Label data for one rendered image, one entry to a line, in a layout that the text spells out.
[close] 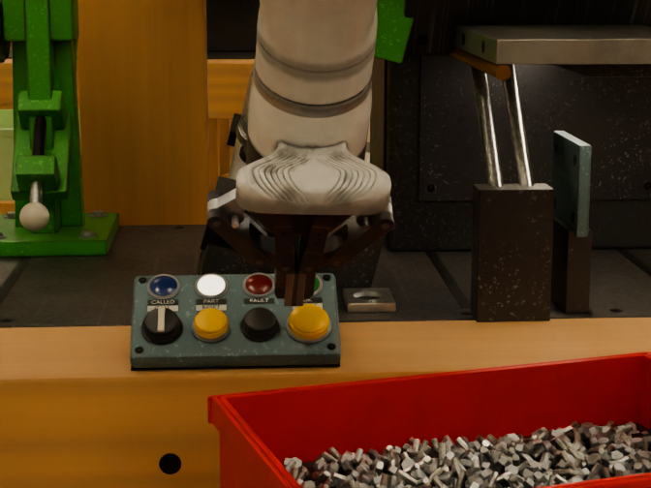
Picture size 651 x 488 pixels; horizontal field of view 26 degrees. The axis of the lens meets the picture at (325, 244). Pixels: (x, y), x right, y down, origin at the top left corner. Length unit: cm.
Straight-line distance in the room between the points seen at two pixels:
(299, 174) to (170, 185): 77
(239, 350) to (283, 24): 30
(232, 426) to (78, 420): 20
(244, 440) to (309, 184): 15
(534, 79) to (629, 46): 35
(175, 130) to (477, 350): 62
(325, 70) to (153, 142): 79
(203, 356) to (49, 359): 12
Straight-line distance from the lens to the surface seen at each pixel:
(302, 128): 83
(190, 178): 158
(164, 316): 101
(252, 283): 104
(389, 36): 121
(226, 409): 86
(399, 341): 108
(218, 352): 100
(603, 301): 122
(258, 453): 79
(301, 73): 81
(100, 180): 159
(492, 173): 114
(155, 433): 102
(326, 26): 78
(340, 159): 84
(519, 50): 104
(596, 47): 105
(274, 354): 100
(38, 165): 138
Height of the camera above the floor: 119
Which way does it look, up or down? 12 degrees down
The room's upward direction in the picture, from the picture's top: straight up
